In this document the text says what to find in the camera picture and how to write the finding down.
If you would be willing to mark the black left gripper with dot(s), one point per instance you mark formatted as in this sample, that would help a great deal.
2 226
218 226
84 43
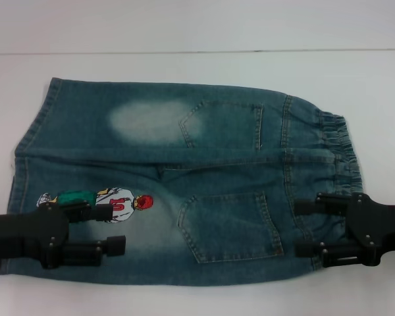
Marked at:
23 233

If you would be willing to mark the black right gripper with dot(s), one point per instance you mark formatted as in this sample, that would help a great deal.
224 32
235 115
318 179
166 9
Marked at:
382 227

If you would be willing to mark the blue denim shorts with print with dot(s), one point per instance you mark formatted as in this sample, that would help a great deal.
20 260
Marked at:
217 171

